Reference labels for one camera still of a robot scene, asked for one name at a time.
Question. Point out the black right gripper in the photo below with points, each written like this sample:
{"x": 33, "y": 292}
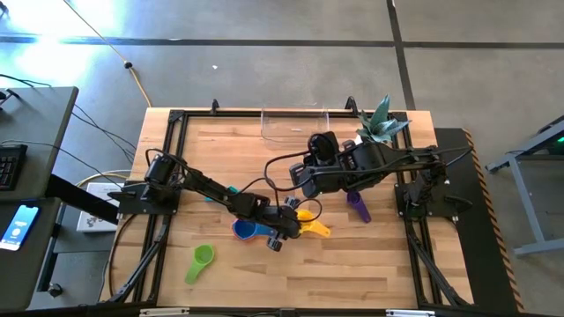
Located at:
{"x": 328, "y": 176}

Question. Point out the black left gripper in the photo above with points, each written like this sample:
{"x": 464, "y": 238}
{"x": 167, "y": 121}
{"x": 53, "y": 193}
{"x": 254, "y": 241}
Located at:
{"x": 271, "y": 213}

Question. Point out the yellow measuring cup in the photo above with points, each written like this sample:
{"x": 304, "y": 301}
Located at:
{"x": 315, "y": 226}

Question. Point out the blue measuring cup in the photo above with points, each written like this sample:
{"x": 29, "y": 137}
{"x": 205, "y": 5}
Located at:
{"x": 247, "y": 229}

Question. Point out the purple measuring cup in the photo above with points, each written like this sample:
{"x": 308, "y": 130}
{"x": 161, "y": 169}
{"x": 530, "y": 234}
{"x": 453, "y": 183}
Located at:
{"x": 361, "y": 210}

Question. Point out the teal measuring cup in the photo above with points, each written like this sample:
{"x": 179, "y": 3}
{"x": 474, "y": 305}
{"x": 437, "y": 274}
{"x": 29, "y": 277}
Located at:
{"x": 232, "y": 189}

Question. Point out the green measuring cup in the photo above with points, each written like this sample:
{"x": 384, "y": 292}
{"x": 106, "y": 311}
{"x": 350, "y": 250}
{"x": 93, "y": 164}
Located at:
{"x": 202, "y": 255}

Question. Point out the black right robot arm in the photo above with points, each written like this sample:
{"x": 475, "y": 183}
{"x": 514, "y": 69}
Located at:
{"x": 396, "y": 158}

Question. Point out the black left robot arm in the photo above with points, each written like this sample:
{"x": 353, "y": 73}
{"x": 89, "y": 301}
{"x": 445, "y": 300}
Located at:
{"x": 207, "y": 185}

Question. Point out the clear plastic basket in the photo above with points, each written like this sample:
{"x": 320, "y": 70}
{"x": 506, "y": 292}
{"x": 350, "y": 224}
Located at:
{"x": 286, "y": 125}

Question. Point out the snake plant in white pot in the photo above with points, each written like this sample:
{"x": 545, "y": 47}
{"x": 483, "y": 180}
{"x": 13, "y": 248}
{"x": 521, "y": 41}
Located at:
{"x": 379, "y": 125}

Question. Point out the black hazard-striped floor mat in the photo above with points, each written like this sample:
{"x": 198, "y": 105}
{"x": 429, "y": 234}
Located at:
{"x": 476, "y": 246}

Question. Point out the white printed booklet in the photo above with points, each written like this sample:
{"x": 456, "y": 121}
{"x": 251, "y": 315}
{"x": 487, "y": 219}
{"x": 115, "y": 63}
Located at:
{"x": 90, "y": 220}

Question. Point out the black desk support beam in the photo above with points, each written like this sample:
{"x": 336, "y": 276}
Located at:
{"x": 75, "y": 196}

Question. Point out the gray metal stand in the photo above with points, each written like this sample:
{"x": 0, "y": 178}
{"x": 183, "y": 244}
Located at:
{"x": 539, "y": 247}

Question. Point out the black caster wheel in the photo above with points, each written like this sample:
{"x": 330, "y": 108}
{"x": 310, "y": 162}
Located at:
{"x": 55, "y": 290}

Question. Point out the dark gray desk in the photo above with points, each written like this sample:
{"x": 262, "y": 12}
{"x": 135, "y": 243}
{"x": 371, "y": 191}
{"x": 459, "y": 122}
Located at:
{"x": 26, "y": 273}

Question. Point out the smartphone with lit screen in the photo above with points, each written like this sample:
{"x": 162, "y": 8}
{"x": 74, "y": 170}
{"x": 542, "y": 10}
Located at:
{"x": 17, "y": 226}

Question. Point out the black keyboard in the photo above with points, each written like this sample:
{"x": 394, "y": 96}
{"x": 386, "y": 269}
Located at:
{"x": 11, "y": 167}

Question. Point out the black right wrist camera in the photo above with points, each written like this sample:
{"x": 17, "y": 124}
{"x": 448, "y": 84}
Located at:
{"x": 324, "y": 145}

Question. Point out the black aluminium table frame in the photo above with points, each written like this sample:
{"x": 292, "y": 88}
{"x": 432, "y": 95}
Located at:
{"x": 229, "y": 113}

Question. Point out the silver metal bracket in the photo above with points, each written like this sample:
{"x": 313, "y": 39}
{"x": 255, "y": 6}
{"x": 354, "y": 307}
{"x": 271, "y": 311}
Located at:
{"x": 163, "y": 312}
{"x": 410, "y": 313}

